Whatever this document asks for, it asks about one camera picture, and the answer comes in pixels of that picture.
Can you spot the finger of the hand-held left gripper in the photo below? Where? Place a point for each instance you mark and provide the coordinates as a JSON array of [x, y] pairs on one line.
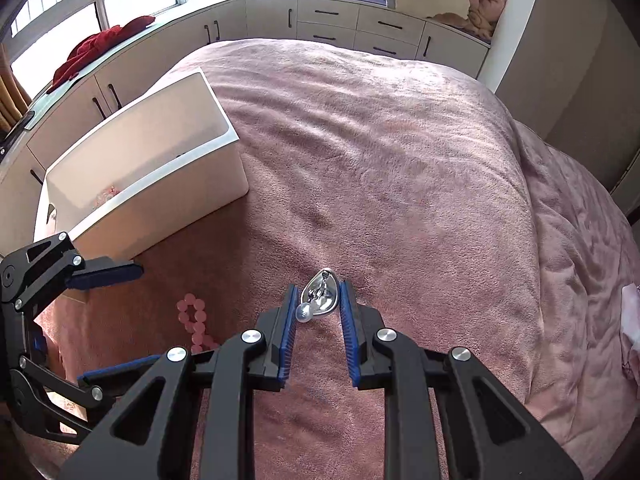
[[60, 405], [100, 274]]

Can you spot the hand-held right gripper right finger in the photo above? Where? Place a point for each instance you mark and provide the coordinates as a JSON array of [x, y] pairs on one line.
[[350, 340]]

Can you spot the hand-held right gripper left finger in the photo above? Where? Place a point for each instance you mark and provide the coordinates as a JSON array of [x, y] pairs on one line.
[[284, 340]]

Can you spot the silver teardrop pendant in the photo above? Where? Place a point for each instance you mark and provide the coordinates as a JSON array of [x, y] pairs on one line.
[[320, 300]]

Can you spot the white rectangular storage box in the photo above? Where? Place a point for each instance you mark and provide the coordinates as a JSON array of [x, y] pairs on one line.
[[190, 185]]

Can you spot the black tablet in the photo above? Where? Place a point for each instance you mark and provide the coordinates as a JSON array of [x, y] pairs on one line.
[[15, 129]]

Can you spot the pink fleece blanket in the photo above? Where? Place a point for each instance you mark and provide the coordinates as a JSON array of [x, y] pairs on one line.
[[400, 160]]

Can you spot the brown curtain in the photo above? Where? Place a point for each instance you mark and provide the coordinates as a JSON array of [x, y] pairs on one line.
[[10, 95]]

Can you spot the red cloth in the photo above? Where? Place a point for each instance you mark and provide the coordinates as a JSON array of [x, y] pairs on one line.
[[100, 45]]

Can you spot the white printed cloth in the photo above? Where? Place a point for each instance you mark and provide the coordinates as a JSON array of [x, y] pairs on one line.
[[631, 330]]

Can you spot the white window seat cabinets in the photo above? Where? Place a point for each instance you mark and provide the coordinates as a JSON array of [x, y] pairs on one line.
[[325, 15]]

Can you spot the pink crumpled blanket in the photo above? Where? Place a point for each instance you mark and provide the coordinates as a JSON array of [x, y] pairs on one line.
[[485, 5]]

